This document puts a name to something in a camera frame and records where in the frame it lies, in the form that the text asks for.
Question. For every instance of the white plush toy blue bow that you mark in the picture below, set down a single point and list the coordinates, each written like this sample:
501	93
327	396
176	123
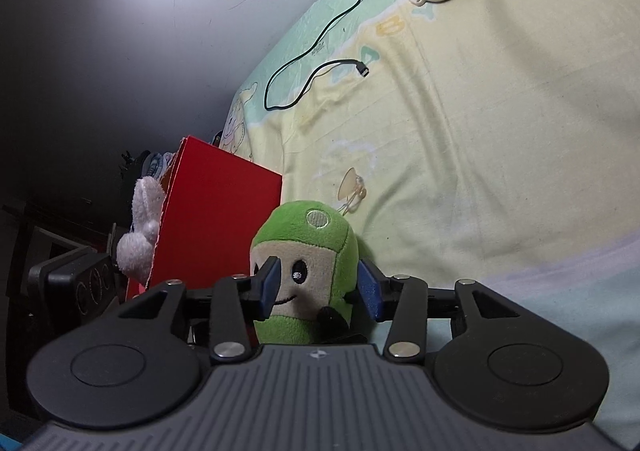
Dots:
140	241

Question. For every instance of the green plush toy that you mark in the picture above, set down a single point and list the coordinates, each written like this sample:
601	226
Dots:
300	231

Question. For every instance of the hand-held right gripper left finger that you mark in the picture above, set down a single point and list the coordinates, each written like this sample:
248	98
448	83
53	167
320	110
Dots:
270	287

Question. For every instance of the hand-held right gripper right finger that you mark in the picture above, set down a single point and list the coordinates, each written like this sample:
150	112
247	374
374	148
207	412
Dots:
367	288

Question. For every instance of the bear print bedsheet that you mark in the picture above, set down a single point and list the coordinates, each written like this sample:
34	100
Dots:
500	131

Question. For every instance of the clear suction cup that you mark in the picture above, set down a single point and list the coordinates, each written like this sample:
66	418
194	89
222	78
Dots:
350	186

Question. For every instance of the red box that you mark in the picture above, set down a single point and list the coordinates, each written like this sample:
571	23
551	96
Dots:
215	211

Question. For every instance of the pile of clothes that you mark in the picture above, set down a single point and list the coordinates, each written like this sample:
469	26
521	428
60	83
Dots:
150	163

